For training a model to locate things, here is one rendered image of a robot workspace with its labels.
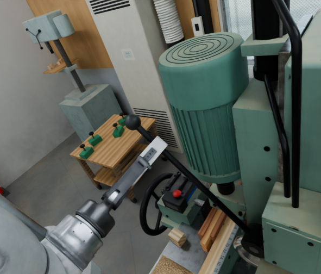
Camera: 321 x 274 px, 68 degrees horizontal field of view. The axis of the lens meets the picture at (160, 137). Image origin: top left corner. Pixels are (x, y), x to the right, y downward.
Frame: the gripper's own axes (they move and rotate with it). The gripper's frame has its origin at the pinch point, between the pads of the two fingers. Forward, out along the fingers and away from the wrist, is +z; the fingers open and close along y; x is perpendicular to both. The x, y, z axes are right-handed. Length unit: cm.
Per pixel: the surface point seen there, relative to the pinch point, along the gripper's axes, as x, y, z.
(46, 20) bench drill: 156, -118, 99
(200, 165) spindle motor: -10.7, 2.1, 5.8
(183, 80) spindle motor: 3.8, 20.0, 5.5
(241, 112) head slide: -7.7, 21.3, 7.2
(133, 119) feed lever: 7.4, 8.1, -0.4
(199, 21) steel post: 38, -47, 133
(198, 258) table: -32.2, -25.8, -2.8
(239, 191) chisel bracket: -26.5, -8.0, 14.6
